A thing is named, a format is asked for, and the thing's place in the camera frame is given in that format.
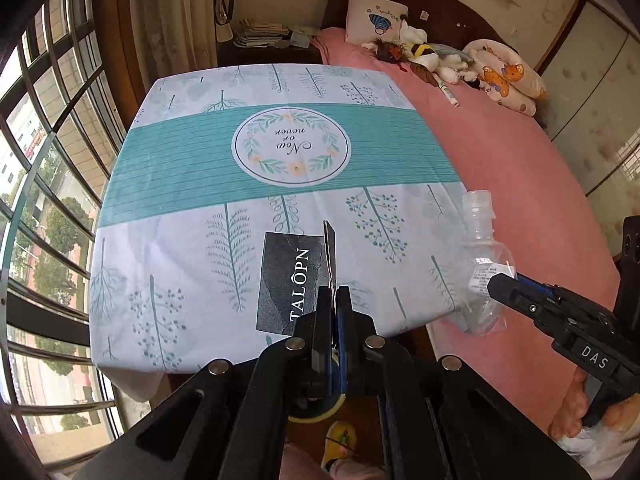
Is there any black Talopn card box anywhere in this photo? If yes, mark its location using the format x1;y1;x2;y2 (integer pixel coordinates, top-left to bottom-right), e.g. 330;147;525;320
256;221;337;336

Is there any white printed pillow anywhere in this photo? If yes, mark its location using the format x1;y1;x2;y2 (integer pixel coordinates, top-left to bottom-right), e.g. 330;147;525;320
345;0;408;46

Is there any leaf-print blue tablecloth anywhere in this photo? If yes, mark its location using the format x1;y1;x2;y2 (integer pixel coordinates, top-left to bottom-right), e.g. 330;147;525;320
89;64;465;401

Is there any yellow-rimmed black trash bin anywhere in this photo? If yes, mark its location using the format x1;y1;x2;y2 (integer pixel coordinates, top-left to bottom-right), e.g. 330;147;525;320
288;393;346;425

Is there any person right hand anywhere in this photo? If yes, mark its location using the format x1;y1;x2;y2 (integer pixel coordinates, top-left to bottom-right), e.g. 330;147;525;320
548;367;639;441

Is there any pink bed cover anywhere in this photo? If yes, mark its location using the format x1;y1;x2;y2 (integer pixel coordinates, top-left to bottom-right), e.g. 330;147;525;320
317;27;620;430

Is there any beige curtain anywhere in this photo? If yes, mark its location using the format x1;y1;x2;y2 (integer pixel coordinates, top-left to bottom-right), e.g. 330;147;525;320
129;0;217;89

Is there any stack of books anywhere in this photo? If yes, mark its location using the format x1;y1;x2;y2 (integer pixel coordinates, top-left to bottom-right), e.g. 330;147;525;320
233;20;292;49

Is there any brown feathery toy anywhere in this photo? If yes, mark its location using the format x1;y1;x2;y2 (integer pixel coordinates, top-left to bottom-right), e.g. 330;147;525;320
361;39;438;87

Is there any white marker pen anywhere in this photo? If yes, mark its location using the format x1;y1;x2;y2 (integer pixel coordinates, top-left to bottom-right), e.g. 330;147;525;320
436;79;460;107

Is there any brown wooden headboard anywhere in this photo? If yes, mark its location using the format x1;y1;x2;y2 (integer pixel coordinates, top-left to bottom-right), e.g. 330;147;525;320
321;0;508;50

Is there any pink bear blanket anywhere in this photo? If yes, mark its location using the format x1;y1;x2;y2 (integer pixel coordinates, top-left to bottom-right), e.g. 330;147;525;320
463;39;548;117

